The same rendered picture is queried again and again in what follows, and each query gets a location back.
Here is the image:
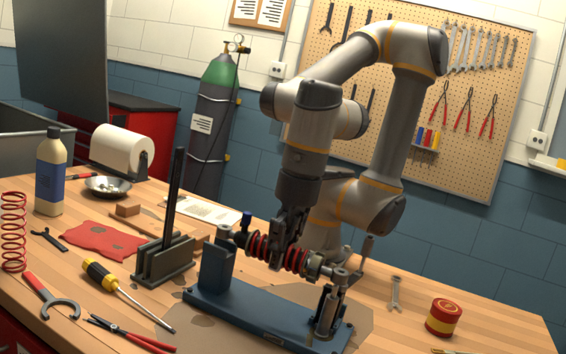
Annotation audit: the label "grey metal bin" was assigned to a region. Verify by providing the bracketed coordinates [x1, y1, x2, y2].
[0, 100, 78, 178]

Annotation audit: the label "tan pegboard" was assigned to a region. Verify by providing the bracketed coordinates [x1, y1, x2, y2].
[279, 0, 538, 207]

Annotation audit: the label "black hanging wrench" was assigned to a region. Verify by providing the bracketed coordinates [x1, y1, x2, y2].
[318, 1, 335, 36]
[329, 4, 355, 54]

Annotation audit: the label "red-handled screwdriver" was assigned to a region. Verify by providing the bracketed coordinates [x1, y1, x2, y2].
[421, 128, 434, 167]

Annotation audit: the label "blue-handled screwdriver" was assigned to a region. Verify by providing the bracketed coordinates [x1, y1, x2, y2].
[412, 126, 425, 165]

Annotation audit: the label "blue service stand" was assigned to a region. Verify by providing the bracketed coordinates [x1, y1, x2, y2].
[181, 238, 355, 354]

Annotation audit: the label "black open-end wrench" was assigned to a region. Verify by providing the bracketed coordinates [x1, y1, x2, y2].
[30, 226, 70, 253]

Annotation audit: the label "white window sill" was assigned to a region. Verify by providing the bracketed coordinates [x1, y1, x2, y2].
[527, 152, 566, 181]

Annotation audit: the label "red-handled hanging pliers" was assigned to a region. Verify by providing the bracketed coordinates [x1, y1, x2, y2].
[427, 78, 451, 128]
[478, 93, 500, 140]
[453, 85, 476, 134]

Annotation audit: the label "white paper towel roll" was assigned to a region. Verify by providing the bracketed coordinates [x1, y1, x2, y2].
[88, 122, 156, 176]

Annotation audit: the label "black paper roll holder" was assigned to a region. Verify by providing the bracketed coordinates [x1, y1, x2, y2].
[90, 150, 151, 184]

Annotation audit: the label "brass gas regulator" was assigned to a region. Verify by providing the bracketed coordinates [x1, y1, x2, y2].
[223, 32, 252, 57]

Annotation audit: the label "grey clamp lever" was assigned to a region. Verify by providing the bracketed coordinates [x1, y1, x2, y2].
[346, 234, 376, 288]

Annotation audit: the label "red coil spring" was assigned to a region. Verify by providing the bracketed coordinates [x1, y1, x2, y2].
[0, 190, 29, 274]

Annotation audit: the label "grey wall conduit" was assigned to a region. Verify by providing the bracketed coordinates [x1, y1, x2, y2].
[536, 42, 566, 132]

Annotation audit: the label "small silver wrench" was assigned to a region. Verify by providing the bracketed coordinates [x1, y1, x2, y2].
[386, 274, 404, 314]

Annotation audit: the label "shock with red spring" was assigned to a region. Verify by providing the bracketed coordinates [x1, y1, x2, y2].
[215, 211, 351, 285]

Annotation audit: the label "clipboard with white paper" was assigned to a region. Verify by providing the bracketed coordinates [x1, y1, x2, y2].
[157, 194, 243, 228]

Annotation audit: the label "grey stand clamp cylinder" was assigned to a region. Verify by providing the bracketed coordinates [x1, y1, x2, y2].
[313, 282, 350, 341]

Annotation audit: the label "red drawer cabinet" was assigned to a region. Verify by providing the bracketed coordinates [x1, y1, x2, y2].
[0, 304, 59, 354]

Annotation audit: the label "red and yellow tin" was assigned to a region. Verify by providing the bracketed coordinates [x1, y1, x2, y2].
[423, 296, 464, 339]

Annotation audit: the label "yellow-handled screwdriver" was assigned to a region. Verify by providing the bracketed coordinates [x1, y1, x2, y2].
[429, 130, 442, 170]

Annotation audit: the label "black flat bar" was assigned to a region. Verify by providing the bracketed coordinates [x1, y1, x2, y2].
[161, 146, 186, 251]

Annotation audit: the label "dark grey slotted rack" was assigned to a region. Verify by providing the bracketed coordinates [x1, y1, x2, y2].
[129, 232, 197, 291]

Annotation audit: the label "red tool cabinet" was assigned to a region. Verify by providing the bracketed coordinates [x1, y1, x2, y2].
[56, 90, 181, 183]

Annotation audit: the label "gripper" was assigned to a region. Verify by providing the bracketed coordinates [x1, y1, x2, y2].
[267, 169, 323, 272]

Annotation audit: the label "dark grey flat panel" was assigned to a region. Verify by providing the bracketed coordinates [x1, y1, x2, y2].
[11, 0, 111, 125]

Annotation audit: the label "silver hanging wrench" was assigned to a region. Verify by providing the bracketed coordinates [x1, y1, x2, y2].
[455, 23, 469, 73]
[497, 34, 511, 70]
[506, 37, 520, 69]
[463, 25, 477, 73]
[479, 28, 494, 71]
[445, 20, 459, 75]
[488, 31, 503, 71]

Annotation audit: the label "red stained cloth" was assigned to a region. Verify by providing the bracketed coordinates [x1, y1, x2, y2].
[58, 219, 150, 264]

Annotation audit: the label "cork notice board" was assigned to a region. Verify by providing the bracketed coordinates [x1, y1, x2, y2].
[228, 0, 294, 34]

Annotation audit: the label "metal bowl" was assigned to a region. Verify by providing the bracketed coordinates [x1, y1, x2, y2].
[84, 174, 133, 199]

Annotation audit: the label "grey preload collar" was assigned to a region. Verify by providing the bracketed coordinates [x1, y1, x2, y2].
[305, 249, 327, 285]

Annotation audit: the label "yellow and black screwdriver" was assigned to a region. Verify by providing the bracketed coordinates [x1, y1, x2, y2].
[81, 257, 178, 335]

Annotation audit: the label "red-handled C-spanner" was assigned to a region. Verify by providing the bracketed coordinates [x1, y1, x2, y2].
[21, 270, 82, 322]

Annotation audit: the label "white wall socket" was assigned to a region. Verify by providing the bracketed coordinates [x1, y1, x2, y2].
[268, 59, 288, 81]
[525, 128, 549, 152]

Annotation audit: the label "grey and green gas cylinder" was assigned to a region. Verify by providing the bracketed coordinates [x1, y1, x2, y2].
[181, 52, 242, 202]

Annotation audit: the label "cream bottle with blue label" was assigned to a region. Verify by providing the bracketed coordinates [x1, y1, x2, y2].
[34, 125, 69, 218]

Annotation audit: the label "brown wooden block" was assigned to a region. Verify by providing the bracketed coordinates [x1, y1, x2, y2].
[115, 202, 142, 219]

